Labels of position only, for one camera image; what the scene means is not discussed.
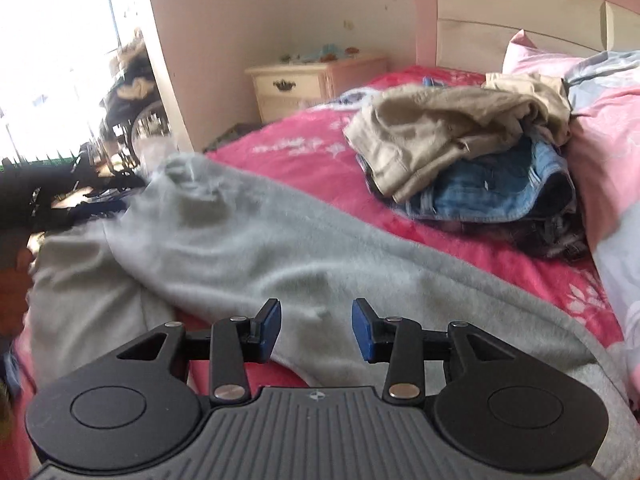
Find dark grey garment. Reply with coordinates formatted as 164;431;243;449
520;210;591;261

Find blue jeans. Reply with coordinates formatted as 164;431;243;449
367;137;576;223

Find blue cloth on nightstand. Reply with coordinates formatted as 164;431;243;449
300;45;346;61

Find grey sweatpants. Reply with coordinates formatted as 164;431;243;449
27;152;633;480

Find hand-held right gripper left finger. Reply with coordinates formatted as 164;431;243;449
116;298;281;407

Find person's left hand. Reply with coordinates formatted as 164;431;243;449
0;247;37;333

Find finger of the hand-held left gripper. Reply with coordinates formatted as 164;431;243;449
75;172;146;192
50;192;133;222

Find pink printed blanket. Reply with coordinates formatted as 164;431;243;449
0;65;626;480

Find cream nightstand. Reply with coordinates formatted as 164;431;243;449
245;54;388;123

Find beige pants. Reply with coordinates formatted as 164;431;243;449
342;72;571;203

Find black wheelchair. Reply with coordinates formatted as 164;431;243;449
97;35;173;171

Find pink bed headboard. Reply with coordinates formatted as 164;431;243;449
411;0;640;73

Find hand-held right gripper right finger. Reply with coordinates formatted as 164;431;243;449
352;298;516;402

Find pink and blue quilt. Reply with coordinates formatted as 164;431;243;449
565;50;640;441

